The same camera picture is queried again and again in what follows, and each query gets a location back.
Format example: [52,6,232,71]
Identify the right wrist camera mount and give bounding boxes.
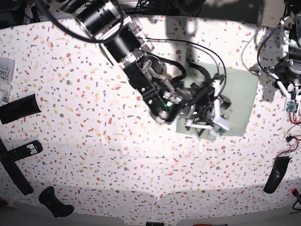
[185,78,230,137]

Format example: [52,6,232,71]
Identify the black cylinder speaker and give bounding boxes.
[0,94,41,124]

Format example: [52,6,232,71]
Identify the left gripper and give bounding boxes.
[274,60,301,86]

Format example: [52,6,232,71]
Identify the black curved handle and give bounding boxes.
[39,186,75,218]
[263,156,291,194]

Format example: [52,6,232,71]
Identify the red handled screwdriver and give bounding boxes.
[192,224,228,226]

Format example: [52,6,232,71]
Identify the long black bar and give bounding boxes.
[0,140,33,195]

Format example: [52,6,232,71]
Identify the black curved handle right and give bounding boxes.
[263,156,291,194]

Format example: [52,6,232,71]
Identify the red and black wires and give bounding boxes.
[275,110,301,163]

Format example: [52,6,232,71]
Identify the black curved handle left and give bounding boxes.
[39,186,75,218]

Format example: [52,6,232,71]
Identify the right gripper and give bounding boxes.
[178,84,231,122]

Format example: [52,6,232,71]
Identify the light green T-shirt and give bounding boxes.
[184,63,258,137]

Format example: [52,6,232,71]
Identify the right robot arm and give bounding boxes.
[59,0,230,129]

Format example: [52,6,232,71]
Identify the black TV remote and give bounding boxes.
[8,140,43,161]

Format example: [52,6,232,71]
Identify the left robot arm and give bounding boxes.
[275,0,301,86]

